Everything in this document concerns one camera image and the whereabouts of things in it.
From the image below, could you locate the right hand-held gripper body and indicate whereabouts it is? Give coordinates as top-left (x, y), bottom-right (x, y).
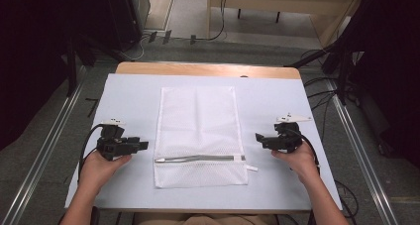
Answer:
top-left (267, 112), bottom-right (313, 154)

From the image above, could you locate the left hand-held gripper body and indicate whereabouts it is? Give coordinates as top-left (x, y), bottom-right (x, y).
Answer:
top-left (96, 118), bottom-right (134, 162)

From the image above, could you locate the white mesh laundry bag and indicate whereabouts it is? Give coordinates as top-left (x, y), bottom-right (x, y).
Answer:
top-left (153, 85), bottom-right (260, 189)

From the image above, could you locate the person's right hand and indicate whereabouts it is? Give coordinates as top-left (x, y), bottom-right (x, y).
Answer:
top-left (270, 141), bottom-right (321, 186)

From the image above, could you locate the person's left hand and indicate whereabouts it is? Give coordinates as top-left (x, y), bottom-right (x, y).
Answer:
top-left (78, 150), bottom-right (134, 195)

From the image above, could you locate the white table mat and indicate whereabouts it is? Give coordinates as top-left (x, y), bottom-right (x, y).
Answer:
top-left (64, 72), bottom-right (344, 213)

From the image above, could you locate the black stand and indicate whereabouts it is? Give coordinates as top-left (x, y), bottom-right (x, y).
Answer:
top-left (284, 41), bottom-right (356, 106)
top-left (60, 33), bottom-right (127, 98)

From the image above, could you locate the wooden table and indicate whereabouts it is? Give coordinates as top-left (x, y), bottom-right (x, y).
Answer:
top-left (115, 60), bottom-right (302, 80)

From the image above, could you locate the black cabinet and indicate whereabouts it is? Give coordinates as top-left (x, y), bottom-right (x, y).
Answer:
top-left (104, 0), bottom-right (151, 53)

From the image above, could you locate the black curtain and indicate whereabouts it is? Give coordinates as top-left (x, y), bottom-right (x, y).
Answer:
top-left (330, 0), bottom-right (420, 169)

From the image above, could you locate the light wooden bench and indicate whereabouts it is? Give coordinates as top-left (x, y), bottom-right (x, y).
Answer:
top-left (206, 0), bottom-right (366, 48)

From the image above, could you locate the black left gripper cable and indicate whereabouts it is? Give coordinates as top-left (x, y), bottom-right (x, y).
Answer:
top-left (76, 123), bottom-right (107, 183)

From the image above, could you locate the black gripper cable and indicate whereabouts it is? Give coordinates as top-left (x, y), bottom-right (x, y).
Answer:
top-left (76, 123), bottom-right (107, 183)
top-left (282, 127), bottom-right (322, 176)

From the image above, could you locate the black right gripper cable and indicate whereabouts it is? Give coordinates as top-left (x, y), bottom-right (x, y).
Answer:
top-left (282, 127), bottom-right (322, 176)

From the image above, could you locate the bundle of black floor cables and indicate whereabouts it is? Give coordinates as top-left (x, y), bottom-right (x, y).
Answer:
top-left (298, 48), bottom-right (341, 140)

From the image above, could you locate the metal floor rail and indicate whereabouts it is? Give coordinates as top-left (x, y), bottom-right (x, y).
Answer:
top-left (325, 78), bottom-right (400, 225)
top-left (0, 65), bottom-right (87, 225)

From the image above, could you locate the black floor cable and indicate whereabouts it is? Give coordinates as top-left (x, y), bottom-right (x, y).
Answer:
top-left (189, 0), bottom-right (229, 45)

